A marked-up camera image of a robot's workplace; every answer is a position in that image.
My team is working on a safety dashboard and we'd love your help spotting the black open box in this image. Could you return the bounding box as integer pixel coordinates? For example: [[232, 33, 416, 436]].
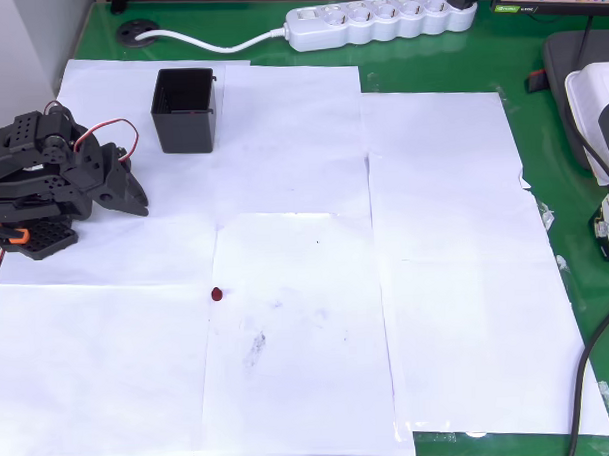
[[149, 66, 220, 156]]

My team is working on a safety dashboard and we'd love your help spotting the white paper sheet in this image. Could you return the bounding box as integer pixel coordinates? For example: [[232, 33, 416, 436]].
[[359, 86, 533, 197], [192, 206, 419, 456], [206, 60, 374, 227], [366, 144, 609, 446], [0, 52, 260, 291], [0, 273, 243, 456]]

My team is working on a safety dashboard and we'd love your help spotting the orange black table clamp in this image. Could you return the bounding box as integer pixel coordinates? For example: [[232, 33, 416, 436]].
[[0, 220, 30, 246]]

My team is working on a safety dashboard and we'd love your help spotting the white power strip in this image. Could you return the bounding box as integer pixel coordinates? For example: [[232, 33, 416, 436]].
[[283, 0, 480, 54]]

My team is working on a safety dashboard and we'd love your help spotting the small red black clip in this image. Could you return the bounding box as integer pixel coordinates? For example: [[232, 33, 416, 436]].
[[527, 68, 550, 95]]

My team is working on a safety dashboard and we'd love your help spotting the white plastic container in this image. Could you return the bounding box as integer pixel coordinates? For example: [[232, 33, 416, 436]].
[[563, 61, 609, 188]]

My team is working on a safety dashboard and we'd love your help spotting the red white servo wire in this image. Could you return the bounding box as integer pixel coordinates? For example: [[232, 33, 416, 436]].
[[72, 117, 141, 165]]

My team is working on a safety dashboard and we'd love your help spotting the black desk cable grommet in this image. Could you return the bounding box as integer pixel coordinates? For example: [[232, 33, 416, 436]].
[[116, 19, 160, 48]]

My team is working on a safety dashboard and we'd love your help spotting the white power strip cable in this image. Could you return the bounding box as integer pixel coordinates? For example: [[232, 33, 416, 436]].
[[134, 23, 292, 58]]

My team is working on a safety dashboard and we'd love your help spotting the thin black monitor cable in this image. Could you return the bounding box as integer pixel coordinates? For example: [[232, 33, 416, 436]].
[[578, 15, 597, 74]]

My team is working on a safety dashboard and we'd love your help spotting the thick black cable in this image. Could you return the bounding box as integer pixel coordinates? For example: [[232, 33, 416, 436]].
[[561, 296, 609, 456]]

